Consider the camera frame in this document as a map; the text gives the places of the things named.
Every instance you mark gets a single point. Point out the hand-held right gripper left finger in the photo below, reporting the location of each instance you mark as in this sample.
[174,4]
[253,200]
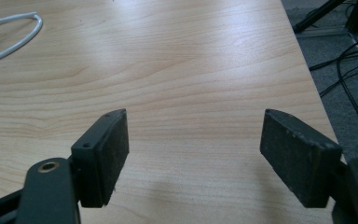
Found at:
[105,161]

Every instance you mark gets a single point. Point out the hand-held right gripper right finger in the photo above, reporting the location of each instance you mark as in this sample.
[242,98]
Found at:
[298,158]

